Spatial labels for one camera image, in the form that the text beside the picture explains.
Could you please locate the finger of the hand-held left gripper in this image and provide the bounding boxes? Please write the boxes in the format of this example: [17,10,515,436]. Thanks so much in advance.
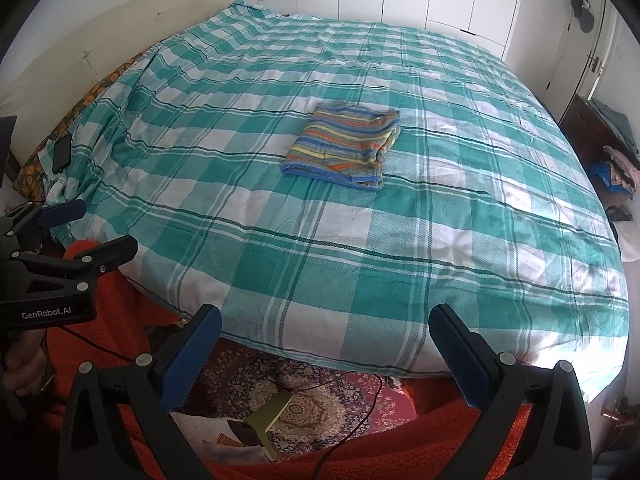
[0,235,138,303]
[0,199,87,241]

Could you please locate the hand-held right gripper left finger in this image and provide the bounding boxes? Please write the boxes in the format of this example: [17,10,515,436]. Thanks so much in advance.
[59,304,223,480]

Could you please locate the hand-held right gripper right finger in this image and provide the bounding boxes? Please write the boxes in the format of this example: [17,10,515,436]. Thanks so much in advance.
[429,303,593,480]

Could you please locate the striped knit shirt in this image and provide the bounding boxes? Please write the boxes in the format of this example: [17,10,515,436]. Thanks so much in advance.
[280,101,402,192]

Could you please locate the pile of mixed clothes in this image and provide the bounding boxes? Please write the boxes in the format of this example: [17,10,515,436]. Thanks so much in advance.
[587,145,640,221]

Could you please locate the person's left hand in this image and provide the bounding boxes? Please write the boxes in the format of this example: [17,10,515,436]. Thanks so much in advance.
[0,330,51,396]

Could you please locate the black phone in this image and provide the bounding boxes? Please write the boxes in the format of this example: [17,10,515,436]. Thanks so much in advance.
[51,132,73,173]

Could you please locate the papers on floor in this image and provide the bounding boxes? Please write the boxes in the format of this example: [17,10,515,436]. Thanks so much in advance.
[172,412,271,466]

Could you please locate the yellow-green flat object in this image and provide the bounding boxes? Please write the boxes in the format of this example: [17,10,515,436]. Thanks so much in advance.
[243,392,293,463]

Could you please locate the orange floral bed sheet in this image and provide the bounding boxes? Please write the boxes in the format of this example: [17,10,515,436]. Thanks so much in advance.
[12,52,151,196]

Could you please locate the patterned rug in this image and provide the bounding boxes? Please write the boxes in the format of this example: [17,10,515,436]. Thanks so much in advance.
[192,342,418,456]

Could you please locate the teal checked blanket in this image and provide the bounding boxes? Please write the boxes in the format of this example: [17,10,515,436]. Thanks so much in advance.
[37,2,631,403]

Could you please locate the cream padded headboard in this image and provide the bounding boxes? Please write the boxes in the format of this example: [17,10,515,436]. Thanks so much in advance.
[0,0,236,171]

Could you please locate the dark wooden dresser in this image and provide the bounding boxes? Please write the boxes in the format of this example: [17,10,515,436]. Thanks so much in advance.
[557,92,626,161]

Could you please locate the grey folded cloth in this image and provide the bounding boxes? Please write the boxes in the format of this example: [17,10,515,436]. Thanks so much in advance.
[590,97,640,153]

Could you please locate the white door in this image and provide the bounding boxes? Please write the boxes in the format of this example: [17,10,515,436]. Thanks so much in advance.
[545,0,621,106]

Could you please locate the black hanging items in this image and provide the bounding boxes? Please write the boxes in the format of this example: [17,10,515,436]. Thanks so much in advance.
[570,0,596,33]

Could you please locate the black cable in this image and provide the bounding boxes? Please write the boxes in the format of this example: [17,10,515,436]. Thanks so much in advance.
[312,370,384,480]

